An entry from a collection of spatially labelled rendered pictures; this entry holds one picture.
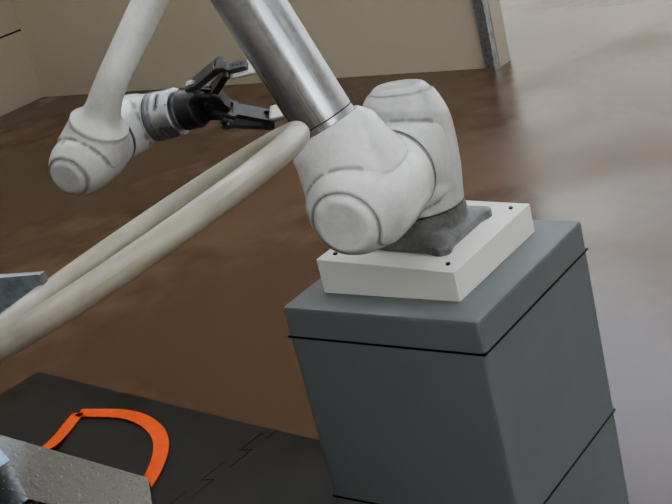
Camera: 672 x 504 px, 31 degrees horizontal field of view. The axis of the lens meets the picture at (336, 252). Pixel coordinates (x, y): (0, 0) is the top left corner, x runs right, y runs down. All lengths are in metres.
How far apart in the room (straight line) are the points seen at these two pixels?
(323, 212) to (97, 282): 0.68
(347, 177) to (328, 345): 0.41
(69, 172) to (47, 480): 0.51
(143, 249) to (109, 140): 0.91
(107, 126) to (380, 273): 0.52
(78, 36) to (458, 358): 6.74
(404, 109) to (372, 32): 4.97
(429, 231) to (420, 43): 4.77
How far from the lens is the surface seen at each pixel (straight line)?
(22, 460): 1.98
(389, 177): 1.85
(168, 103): 2.21
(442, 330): 1.97
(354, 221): 1.82
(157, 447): 3.52
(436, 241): 2.06
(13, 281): 1.66
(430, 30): 6.76
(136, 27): 2.09
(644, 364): 3.39
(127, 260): 1.21
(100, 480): 2.09
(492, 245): 2.09
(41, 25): 8.76
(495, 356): 1.98
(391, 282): 2.06
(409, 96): 2.02
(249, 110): 2.21
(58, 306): 1.23
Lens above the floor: 1.63
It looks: 21 degrees down
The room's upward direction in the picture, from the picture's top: 14 degrees counter-clockwise
